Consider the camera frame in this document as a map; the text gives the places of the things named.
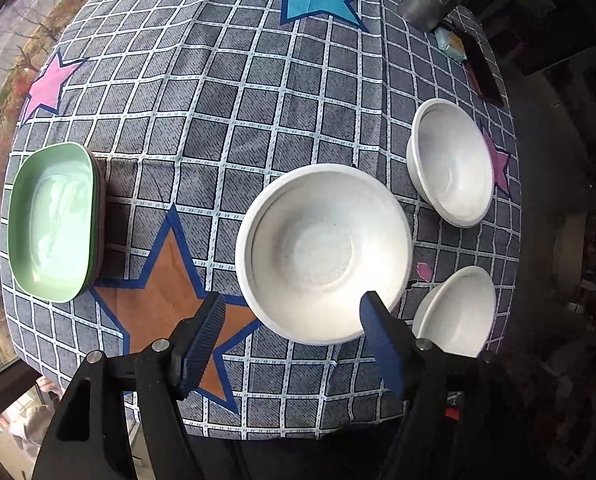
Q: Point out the green plastic plate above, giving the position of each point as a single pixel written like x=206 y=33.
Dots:
x=48 y=220

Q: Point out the white paper bowl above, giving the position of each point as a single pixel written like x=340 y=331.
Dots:
x=452 y=170
x=308 y=250
x=452 y=315

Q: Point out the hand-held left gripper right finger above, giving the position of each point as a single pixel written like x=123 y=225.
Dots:
x=382 y=345

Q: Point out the star checked tablecloth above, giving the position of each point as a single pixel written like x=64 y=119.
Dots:
x=178 y=110

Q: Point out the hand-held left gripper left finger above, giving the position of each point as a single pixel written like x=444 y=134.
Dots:
x=205 y=340

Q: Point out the smartphone in red case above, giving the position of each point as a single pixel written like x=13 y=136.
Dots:
x=485 y=77

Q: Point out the person's dark trousers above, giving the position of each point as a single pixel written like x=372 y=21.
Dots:
x=303 y=460

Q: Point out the dark window frame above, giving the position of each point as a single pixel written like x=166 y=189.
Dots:
x=3 y=390

